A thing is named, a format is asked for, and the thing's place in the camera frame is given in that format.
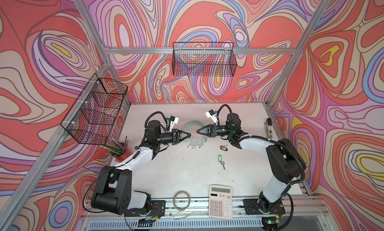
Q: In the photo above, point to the key with green tag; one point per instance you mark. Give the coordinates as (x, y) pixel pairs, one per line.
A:
(221, 161)

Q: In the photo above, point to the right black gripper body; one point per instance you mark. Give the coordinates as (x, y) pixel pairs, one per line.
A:
(220, 130)

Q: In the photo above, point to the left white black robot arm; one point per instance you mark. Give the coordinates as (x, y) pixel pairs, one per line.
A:
(113, 191)

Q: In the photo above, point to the black wire basket back wall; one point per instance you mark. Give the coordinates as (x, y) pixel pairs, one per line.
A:
(206, 59)

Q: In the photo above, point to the metal disc with keyrings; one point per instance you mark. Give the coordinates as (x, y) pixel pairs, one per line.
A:
(196, 141)

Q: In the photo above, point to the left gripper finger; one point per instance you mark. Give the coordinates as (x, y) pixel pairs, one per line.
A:
(182, 139)
(183, 133)

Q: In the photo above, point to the white stapler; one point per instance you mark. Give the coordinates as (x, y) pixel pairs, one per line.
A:
(269, 128)

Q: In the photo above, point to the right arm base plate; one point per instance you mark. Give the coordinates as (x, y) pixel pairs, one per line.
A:
(263, 207)

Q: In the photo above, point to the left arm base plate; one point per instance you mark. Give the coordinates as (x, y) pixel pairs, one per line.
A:
(155, 210)

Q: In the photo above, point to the black wire basket left wall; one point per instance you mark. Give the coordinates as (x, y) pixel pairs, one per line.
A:
(93, 121)

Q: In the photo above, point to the black wire basket wall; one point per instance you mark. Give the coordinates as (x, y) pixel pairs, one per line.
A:
(93, 121)
(206, 59)

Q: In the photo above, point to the clear tape roll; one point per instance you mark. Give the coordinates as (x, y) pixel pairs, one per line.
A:
(181, 201)

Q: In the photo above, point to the white desk calculator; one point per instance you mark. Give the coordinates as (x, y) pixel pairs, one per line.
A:
(220, 202)

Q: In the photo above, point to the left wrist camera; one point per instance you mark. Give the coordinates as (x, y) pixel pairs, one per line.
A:
(172, 121)

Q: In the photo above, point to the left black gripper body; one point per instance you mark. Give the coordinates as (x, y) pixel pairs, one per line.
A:
(167, 138)

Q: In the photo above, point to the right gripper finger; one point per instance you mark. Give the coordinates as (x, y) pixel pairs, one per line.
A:
(204, 129)
(203, 133)

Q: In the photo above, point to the red cup with pens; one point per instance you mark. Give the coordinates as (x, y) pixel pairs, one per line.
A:
(115, 149)

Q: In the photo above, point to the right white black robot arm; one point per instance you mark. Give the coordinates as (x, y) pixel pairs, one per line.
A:
(287, 165)

